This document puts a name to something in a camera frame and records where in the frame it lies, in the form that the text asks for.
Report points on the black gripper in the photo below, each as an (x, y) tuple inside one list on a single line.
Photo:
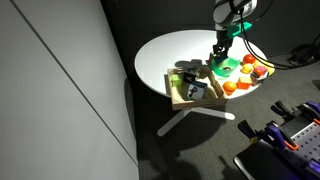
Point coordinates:
[(225, 39)]

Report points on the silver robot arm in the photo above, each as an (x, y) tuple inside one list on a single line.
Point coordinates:
[(227, 15)]

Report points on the green plastic bowl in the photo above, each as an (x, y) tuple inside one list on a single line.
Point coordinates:
[(226, 67)]

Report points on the orange cube block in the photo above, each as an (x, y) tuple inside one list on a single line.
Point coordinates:
[(244, 83)]

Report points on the grey cube block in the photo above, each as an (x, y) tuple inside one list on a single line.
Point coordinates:
[(257, 80)]

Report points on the magenta cube block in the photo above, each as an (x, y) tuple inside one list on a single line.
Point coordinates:
[(260, 70)]

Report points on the large red toy apple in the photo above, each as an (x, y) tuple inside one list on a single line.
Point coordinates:
[(249, 59)]

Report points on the yellow toy lemon lower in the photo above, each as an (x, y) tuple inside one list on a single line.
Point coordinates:
[(247, 68)]

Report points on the yellow toy lemon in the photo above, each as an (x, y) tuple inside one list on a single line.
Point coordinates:
[(257, 63), (247, 68)]

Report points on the orange toy fruit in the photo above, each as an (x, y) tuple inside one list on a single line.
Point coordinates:
[(229, 86)]

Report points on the yellow toy lemon upper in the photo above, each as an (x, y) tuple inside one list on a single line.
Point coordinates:
[(257, 63)]

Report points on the black white checkered cube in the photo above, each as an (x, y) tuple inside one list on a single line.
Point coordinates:
[(190, 74)]

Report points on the wooden tray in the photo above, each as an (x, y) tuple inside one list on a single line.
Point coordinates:
[(214, 95)]

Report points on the yellow toy banana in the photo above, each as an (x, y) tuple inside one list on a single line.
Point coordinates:
[(269, 66)]

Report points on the lime green cube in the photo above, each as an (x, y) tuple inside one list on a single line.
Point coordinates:
[(176, 80)]

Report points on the white table base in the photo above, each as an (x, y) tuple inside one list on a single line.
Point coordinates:
[(196, 113)]

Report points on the purple clamp left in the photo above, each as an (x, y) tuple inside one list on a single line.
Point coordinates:
[(272, 134)]

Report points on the purple clamp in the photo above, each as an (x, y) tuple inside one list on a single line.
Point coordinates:
[(272, 134), (309, 111)]

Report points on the purple clamp right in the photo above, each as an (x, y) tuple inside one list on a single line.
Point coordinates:
[(309, 111)]

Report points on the perforated metal breadboard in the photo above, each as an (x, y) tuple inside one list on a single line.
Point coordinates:
[(308, 141)]

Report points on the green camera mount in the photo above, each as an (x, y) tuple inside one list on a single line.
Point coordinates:
[(236, 30)]

